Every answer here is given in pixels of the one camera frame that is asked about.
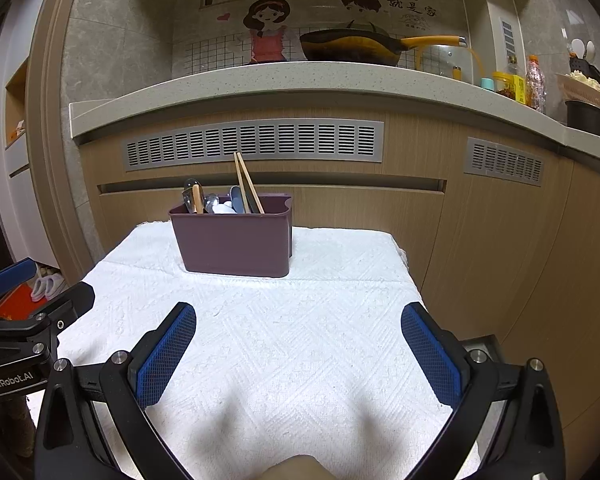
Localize white slippers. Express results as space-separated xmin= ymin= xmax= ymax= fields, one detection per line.
xmin=30 ymin=275 xmax=66 ymax=301

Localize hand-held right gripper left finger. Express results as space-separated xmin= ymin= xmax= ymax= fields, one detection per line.
xmin=34 ymin=301 xmax=197 ymax=480

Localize plastic bottle with orange cap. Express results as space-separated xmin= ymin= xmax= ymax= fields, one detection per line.
xmin=525 ymin=55 xmax=547 ymax=113

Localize white wall appliance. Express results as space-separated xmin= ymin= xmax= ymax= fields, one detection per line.
xmin=485 ymin=0 xmax=523 ymax=81

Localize long grey vent grille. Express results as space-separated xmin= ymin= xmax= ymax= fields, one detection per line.
xmin=121 ymin=120 xmax=385 ymax=171

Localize frying pan with yellow handle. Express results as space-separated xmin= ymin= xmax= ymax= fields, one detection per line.
xmin=299 ymin=29 xmax=468 ymax=67

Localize metal shovel-shaped spoon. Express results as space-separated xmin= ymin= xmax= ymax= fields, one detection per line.
xmin=181 ymin=177 xmax=201 ymax=213

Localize red item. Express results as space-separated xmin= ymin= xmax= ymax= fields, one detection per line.
xmin=0 ymin=285 xmax=41 ymax=321

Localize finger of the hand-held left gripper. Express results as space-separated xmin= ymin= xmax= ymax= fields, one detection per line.
xmin=0 ymin=281 xmax=96 ymax=361
xmin=0 ymin=257 xmax=39 ymax=321

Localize wooden chopstick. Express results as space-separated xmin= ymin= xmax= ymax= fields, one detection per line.
xmin=233 ymin=152 xmax=256 ymax=214
xmin=236 ymin=151 xmax=266 ymax=214

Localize glass pan lid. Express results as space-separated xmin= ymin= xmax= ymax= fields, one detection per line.
xmin=420 ymin=44 xmax=486 ymax=86

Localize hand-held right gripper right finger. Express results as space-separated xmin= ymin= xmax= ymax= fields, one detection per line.
xmin=401 ymin=302 xmax=566 ymax=480

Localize purple plastic utensil holder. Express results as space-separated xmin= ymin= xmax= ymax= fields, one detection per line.
xmin=168 ymin=192 xmax=294 ymax=279

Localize cartoon wall poster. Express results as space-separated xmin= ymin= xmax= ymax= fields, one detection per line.
xmin=172 ymin=0 xmax=468 ymax=78

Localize white shelf cabinet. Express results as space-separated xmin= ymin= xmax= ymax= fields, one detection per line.
xmin=0 ymin=55 xmax=71 ymax=271

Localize brown post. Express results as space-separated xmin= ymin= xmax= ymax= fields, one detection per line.
xmin=7 ymin=392 xmax=36 ymax=456

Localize black pot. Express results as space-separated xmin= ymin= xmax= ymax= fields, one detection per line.
xmin=565 ymin=100 xmax=600 ymax=138

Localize kitchen counter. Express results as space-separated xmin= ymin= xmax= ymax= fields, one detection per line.
xmin=69 ymin=62 xmax=600 ymax=480

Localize short grey vent grille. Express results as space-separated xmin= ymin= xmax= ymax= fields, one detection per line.
xmin=466 ymin=137 xmax=546 ymax=186

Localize black holder with white utensils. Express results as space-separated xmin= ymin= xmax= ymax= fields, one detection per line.
xmin=569 ymin=39 xmax=600 ymax=78

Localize white textured towel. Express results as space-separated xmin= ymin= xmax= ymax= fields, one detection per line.
xmin=55 ymin=220 xmax=481 ymax=480

